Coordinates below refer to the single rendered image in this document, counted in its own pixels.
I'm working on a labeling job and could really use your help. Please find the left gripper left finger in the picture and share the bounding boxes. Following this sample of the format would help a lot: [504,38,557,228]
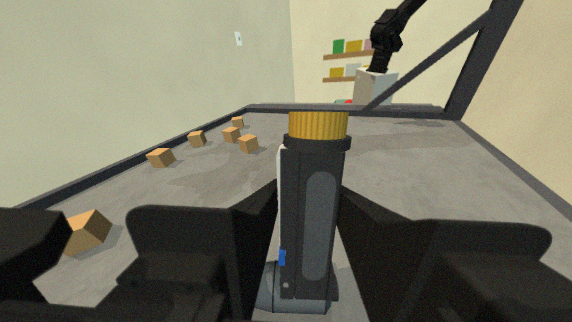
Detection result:
[125,179,278,320]

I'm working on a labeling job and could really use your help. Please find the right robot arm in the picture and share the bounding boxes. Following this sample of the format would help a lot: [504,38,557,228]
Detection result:
[366,0,427,74]

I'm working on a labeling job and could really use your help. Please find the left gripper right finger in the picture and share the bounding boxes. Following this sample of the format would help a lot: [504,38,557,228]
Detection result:
[336,185,552,322]

